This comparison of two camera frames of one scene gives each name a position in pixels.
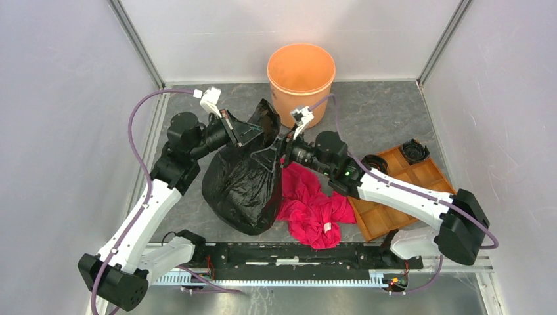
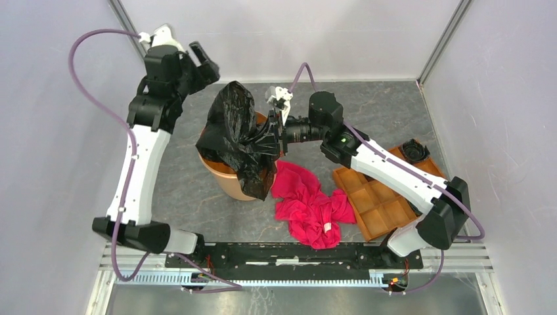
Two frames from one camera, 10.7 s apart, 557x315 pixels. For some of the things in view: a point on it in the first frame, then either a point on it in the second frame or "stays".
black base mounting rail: x=209 y=258 stays
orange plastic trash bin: x=301 y=75 -> x=226 y=177
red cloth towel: x=313 y=216 stays
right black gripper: x=268 y=157 -> x=268 y=139
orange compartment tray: x=376 y=220 stays
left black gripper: x=238 y=132 -> x=207 y=74
